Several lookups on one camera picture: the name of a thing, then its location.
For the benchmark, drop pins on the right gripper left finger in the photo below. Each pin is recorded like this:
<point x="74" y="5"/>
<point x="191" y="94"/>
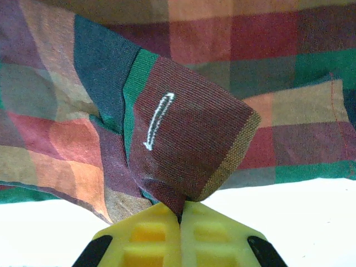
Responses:
<point x="144" y="242"/>

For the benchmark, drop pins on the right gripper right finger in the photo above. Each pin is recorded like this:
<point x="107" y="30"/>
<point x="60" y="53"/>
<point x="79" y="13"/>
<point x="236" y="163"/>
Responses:
<point x="217" y="242"/>

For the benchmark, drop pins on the red green plaid shirt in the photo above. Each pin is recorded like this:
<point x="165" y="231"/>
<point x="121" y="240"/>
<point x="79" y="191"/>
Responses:
<point x="178" y="83"/>

